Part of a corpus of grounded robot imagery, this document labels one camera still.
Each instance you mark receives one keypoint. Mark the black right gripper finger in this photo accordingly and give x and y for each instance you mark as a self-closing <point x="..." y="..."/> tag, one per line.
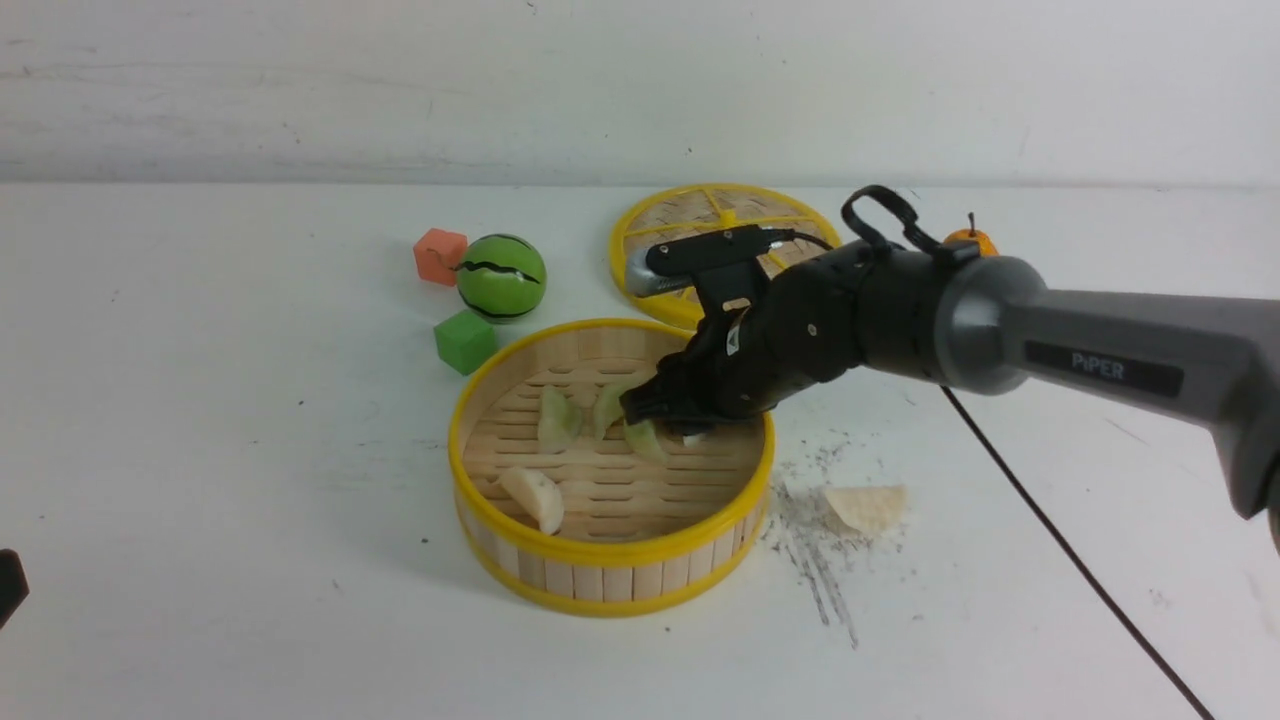
<point x="662" y="406"/>

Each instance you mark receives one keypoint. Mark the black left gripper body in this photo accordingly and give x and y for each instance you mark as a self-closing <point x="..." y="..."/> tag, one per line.
<point x="14" y="586"/>

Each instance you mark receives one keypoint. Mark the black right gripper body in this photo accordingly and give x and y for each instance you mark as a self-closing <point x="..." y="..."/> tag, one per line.
<point x="729" y="372"/>

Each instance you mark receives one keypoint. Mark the pale green dumpling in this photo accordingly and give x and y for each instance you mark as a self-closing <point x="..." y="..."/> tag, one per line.
<point x="608" y="409"/>
<point x="644" y="441"/>
<point x="560" y="421"/>

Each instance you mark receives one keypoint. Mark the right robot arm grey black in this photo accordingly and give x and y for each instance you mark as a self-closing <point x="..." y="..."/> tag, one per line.
<point x="984" y="326"/>

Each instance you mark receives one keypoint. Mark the bamboo steamer tray yellow rim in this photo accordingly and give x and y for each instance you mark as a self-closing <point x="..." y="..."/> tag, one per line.
<point x="636" y="537"/>

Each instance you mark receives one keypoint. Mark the woven bamboo steamer lid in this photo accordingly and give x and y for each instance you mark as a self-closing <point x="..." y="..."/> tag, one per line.
<point x="697" y="209"/>

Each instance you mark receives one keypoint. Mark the green foam cube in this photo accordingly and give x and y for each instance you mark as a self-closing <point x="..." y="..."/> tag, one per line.
<point x="465" y="341"/>

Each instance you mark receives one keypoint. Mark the green toy watermelon ball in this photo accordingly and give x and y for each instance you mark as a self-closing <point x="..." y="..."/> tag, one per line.
<point x="502" y="277"/>

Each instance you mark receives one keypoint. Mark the orange yellow toy pear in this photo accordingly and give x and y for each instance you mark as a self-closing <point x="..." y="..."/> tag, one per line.
<point x="971" y="233"/>

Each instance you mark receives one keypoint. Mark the orange foam cube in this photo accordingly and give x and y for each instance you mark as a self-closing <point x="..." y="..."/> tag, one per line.
<point x="438" y="254"/>

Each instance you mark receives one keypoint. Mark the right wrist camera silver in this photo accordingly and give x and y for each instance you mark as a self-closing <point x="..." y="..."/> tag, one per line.
<point x="720" y="265"/>

